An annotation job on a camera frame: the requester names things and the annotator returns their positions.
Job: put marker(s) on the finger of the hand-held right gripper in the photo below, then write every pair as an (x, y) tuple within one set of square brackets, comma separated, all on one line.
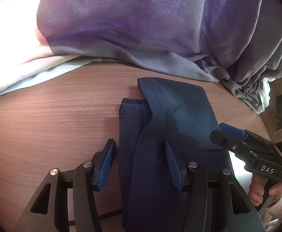
[(232, 131), (221, 140)]

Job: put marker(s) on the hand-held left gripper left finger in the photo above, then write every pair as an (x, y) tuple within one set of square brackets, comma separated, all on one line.
[(104, 166)]

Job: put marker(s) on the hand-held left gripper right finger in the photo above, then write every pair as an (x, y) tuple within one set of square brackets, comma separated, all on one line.
[(173, 164)]

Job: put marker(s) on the navy pants with orange logo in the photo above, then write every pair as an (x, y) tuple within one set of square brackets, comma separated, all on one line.
[(184, 111)]

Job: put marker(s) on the person's right hand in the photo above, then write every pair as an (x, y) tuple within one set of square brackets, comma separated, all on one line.
[(255, 191)]

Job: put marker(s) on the white cloth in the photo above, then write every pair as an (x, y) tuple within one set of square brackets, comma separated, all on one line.
[(266, 91)]

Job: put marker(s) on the grey curtain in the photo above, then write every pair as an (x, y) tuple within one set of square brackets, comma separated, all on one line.
[(252, 41)]

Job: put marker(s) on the white sheer curtain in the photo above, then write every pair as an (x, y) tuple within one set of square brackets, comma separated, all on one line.
[(17, 60)]

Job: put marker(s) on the purple curtain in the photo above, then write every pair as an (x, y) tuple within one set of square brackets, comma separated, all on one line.
[(121, 17)]

